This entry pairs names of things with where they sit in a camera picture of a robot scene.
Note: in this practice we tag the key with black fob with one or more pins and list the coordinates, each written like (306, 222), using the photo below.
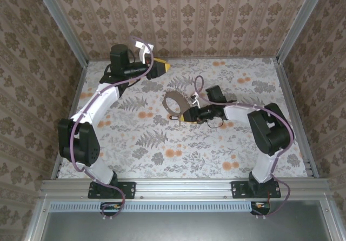
(174, 116)

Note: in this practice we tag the metal band with keyrings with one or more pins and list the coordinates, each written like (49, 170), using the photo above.
(182, 104)

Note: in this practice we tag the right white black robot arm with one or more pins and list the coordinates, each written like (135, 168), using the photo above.
(270, 133)

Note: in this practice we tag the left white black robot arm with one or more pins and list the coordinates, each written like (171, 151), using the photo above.
(100, 103)

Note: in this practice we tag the floral patterned table cover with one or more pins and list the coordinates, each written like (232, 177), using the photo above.
(189, 149)

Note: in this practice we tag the grey metal panel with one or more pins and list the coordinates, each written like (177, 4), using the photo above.
(175, 227)

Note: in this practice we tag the black connector box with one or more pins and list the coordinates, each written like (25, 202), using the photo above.
(260, 208)
(110, 210)

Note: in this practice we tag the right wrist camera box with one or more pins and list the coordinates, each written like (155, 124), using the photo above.
(195, 100)

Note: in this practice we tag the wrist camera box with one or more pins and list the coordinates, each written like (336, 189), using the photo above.
(143, 52)
(195, 100)

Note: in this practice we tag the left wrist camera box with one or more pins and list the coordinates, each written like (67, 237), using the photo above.
(143, 52)

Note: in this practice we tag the aluminium side rail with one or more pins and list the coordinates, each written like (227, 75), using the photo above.
(80, 85)
(290, 103)

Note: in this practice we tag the thin aluminium table rail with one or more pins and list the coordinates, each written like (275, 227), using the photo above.
(216, 59)

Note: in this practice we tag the wide aluminium mounting rail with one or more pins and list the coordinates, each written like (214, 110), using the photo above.
(183, 188)

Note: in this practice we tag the aluminium corner post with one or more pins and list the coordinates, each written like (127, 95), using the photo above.
(59, 22)
(300, 22)

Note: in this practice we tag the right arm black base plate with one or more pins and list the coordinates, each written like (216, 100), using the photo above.
(239, 189)

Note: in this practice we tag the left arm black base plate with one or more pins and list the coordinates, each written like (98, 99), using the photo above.
(127, 189)

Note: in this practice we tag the aluminium frame bar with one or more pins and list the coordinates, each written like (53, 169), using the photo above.
(330, 219)
(36, 219)

